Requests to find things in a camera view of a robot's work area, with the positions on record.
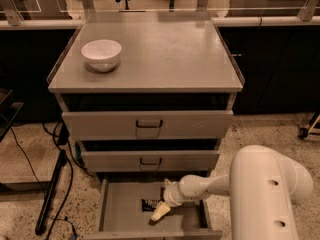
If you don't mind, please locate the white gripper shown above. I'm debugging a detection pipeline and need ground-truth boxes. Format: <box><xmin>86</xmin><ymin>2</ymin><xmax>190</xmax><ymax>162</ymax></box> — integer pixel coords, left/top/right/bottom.
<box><xmin>151</xmin><ymin>178</ymin><xmax>186</xmax><ymax>222</ymax></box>

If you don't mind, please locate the dark rxbar chocolate bar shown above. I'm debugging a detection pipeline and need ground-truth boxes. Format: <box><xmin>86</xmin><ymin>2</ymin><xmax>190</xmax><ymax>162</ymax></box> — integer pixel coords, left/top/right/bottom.
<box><xmin>141</xmin><ymin>199</ymin><xmax>159</xmax><ymax>212</ymax></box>

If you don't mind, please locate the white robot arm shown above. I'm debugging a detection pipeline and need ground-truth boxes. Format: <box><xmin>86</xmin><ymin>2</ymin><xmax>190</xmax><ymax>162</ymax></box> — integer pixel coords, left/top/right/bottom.
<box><xmin>151</xmin><ymin>145</ymin><xmax>314</xmax><ymax>240</ymax></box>

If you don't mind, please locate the middle grey drawer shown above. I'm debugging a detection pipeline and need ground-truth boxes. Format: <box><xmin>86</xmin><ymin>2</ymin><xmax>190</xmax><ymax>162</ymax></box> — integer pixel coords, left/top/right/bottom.
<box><xmin>82</xmin><ymin>150</ymin><xmax>219</xmax><ymax>172</ymax></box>

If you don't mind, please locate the grey drawer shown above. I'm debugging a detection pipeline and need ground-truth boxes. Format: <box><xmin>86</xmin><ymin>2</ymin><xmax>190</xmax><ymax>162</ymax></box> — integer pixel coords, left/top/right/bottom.
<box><xmin>62</xmin><ymin>110</ymin><xmax>233</xmax><ymax>141</ymax></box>
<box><xmin>84</xmin><ymin>179</ymin><xmax>222</xmax><ymax>240</ymax></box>
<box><xmin>82</xmin><ymin>150</ymin><xmax>219</xmax><ymax>172</ymax></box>

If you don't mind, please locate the bottom grey drawer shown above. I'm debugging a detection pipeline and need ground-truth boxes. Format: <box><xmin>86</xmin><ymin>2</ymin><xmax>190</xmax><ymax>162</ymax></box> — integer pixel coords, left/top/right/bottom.
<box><xmin>84</xmin><ymin>179</ymin><xmax>222</xmax><ymax>240</ymax></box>

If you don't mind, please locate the top grey drawer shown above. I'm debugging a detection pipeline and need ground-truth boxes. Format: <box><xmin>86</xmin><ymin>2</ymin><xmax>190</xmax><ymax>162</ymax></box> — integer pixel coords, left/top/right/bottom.
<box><xmin>62</xmin><ymin>110</ymin><xmax>233</xmax><ymax>141</ymax></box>

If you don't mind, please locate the grey drawer cabinet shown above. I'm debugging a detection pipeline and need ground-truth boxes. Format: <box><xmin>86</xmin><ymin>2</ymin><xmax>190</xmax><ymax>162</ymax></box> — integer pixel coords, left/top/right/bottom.
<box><xmin>46</xmin><ymin>11</ymin><xmax>246</xmax><ymax>240</ymax></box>

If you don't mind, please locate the white ceramic bowl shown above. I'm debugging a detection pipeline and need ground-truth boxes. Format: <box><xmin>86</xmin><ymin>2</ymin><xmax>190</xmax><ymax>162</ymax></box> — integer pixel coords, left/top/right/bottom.
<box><xmin>81</xmin><ymin>39</ymin><xmax>122</xmax><ymax>72</ymax></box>

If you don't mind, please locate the wheeled cart base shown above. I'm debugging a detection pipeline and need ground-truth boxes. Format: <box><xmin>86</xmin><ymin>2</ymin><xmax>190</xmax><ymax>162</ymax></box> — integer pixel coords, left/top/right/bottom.
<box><xmin>298</xmin><ymin>111</ymin><xmax>320</xmax><ymax>139</ymax></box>

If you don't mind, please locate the black desk frame leg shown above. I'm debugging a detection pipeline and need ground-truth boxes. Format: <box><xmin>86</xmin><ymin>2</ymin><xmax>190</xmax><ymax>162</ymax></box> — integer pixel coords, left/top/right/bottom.
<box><xmin>35</xmin><ymin>150</ymin><xmax>66</xmax><ymax>236</ymax></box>

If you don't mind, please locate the black floor cable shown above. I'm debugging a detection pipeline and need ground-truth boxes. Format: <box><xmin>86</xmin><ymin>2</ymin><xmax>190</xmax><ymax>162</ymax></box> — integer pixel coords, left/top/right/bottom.
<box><xmin>9</xmin><ymin>122</ymin><xmax>94</xmax><ymax>240</ymax></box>

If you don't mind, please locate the white horizontal rail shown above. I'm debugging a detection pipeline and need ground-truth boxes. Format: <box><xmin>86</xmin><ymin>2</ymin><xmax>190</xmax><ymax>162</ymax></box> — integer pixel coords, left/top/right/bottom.
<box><xmin>0</xmin><ymin>16</ymin><xmax>320</xmax><ymax>30</ymax></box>

